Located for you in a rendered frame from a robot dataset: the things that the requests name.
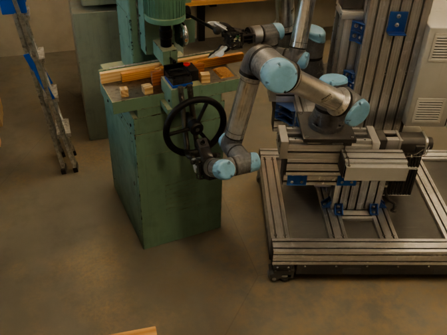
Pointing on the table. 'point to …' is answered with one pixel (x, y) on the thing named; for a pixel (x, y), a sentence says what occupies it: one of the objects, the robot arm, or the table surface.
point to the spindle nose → (165, 33)
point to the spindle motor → (164, 12)
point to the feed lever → (201, 21)
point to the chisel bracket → (163, 54)
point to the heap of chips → (223, 72)
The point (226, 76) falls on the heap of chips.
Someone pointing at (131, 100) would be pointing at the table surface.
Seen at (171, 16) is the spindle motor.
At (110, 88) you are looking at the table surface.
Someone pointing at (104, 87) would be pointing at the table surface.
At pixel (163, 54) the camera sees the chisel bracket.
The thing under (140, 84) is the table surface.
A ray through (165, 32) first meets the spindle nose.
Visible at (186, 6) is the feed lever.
